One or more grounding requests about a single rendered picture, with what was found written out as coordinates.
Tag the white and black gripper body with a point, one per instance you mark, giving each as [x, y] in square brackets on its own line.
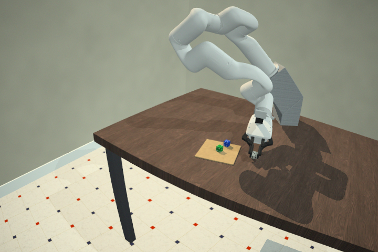
[259, 131]

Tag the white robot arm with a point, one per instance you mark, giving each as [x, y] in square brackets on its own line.
[235, 24]

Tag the green die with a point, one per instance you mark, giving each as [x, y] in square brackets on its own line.
[219, 148]

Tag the tan mat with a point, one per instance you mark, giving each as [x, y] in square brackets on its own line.
[227, 156]

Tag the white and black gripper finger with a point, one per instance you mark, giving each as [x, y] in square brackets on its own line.
[250, 142]
[263, 145]

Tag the white die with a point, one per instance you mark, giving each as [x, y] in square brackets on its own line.
[254, 155]

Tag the blue die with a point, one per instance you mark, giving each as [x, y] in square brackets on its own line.
[226, 143]

